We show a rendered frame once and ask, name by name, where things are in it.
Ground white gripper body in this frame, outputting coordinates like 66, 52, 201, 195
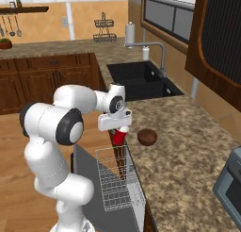
97, 113, 133, 132

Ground red cup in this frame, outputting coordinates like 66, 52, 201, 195
112, 125, 130, 146

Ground brown bowl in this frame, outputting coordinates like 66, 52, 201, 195
137, 128, 158, 147

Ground grey dishwasher door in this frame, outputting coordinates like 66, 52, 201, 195
72, 143, 141, 232

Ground black sink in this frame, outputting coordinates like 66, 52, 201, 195
106, 60, 185, 102

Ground white soap bottle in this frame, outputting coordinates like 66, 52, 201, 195
141, 45, 151, 61

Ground brown wooden base cupboards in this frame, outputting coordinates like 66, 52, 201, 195
0, 52, 107, 115

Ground grey tap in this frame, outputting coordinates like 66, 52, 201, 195
124, 41, 169, 78

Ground white paper towel roll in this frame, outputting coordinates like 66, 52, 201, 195
124, 21, 137, 48

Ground grey toaster oven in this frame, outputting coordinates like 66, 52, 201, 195
212, 145, 241, 231

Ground potted green plant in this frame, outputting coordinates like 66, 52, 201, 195
0, 38, 13, 51

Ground hanging grey spatula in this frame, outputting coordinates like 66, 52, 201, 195
14, 14, 23, 38

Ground hanging grey ladle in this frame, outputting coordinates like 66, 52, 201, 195
7, 14, 16, 38

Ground hanging grey spoon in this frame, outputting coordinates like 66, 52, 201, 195
0, 14, 9, 37

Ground white wire dishwasher rack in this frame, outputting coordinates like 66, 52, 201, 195
95, 144, 147, 213

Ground black wire stand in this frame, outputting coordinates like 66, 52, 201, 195
92, 11, 118, 43

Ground window with wooden frame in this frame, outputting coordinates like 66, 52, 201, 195
139, 0, 199, 56

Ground dark wooden wall cupboard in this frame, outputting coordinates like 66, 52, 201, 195
185, 0, 241, 112

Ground dark wooden wall shelf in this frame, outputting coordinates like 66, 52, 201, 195
0, 6, 50, 15

